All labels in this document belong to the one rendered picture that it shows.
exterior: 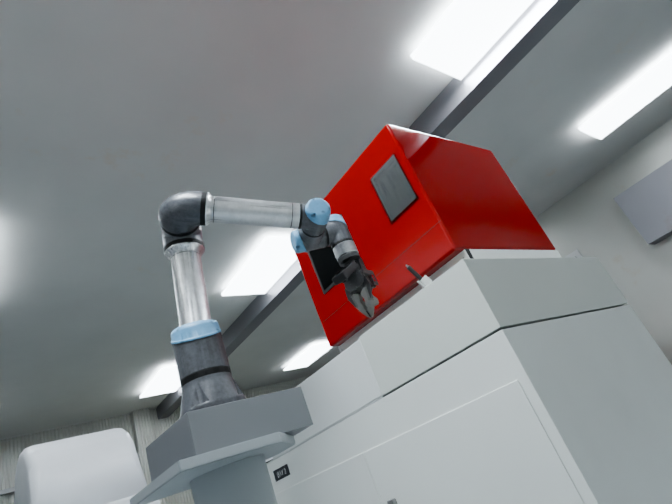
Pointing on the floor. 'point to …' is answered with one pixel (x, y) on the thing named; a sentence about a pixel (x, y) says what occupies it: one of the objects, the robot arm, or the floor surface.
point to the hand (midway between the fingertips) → (368, 313)
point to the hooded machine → (80, 470)
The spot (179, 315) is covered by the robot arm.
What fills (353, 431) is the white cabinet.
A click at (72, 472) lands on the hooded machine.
